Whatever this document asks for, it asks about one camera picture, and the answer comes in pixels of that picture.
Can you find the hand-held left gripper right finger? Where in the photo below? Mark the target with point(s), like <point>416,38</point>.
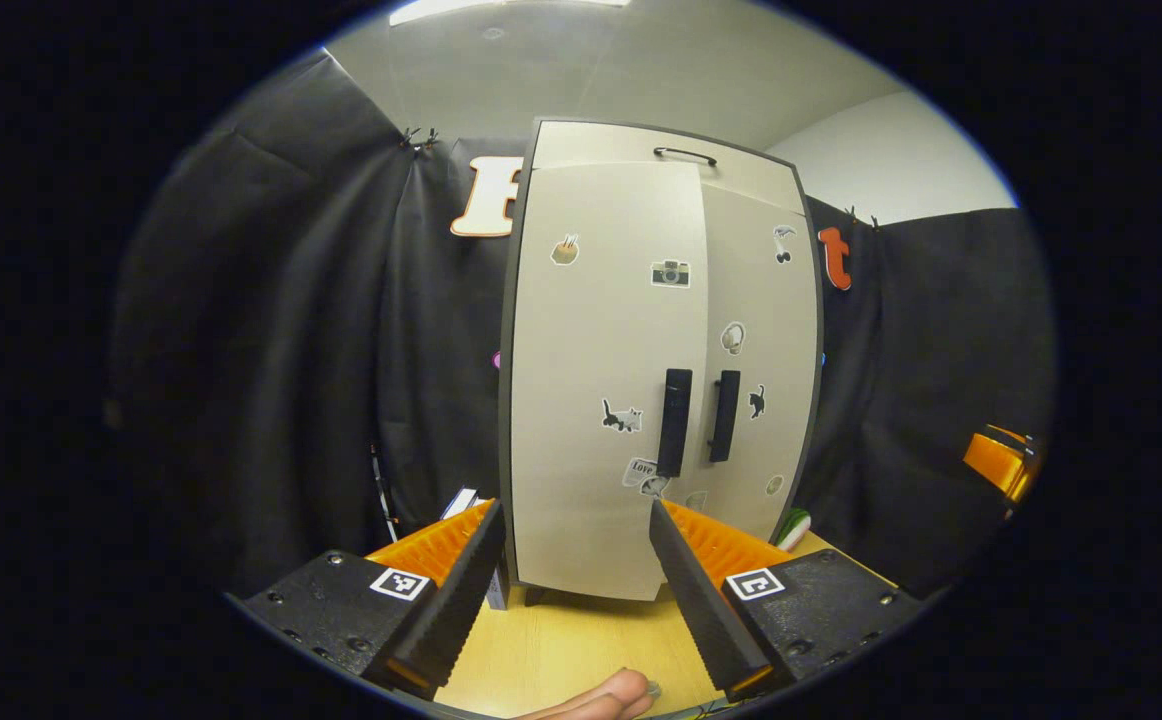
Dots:
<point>701,610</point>

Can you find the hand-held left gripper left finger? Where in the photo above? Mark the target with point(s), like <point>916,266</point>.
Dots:
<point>456,610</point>

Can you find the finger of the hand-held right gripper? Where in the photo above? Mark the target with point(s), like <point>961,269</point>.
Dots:
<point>991,465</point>
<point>1013,434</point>

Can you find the white cabinet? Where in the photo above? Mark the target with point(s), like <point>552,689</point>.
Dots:
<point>504,420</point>

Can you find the white cabinet door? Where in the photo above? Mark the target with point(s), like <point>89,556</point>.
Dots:
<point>761,300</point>
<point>591,350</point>

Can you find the white cabinet drawer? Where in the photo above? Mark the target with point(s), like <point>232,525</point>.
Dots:
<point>591,140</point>

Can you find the small white printed box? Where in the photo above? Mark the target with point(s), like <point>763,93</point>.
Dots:
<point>463,500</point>

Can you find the green and white object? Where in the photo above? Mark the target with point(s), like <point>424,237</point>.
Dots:
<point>794,530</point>

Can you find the black backdrop cloth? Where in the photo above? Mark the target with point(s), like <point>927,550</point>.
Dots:
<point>271,350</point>

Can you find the ceiling light panel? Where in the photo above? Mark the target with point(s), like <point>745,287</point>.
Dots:
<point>461,10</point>

